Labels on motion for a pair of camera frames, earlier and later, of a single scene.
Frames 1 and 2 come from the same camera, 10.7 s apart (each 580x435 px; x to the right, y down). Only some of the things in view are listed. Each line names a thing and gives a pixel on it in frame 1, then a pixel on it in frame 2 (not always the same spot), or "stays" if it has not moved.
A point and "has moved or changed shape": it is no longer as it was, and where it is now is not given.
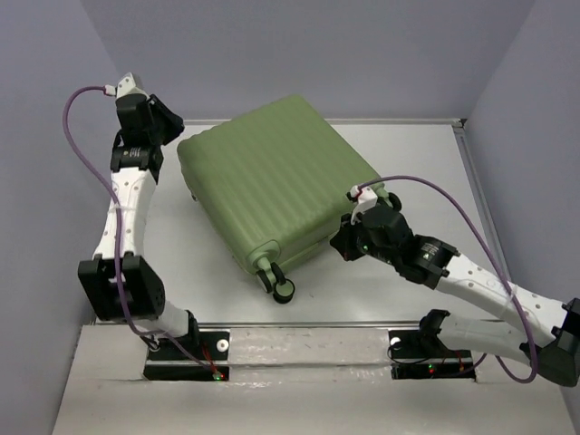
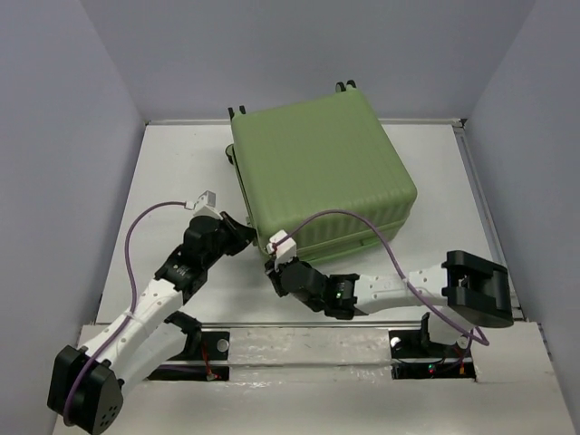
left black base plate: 212,345 stays
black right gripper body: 367,246 to 279,289
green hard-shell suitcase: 276,180 has moved or changed shape
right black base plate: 417,355 stays
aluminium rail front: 308,324 stays
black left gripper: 175,120 to 242,236
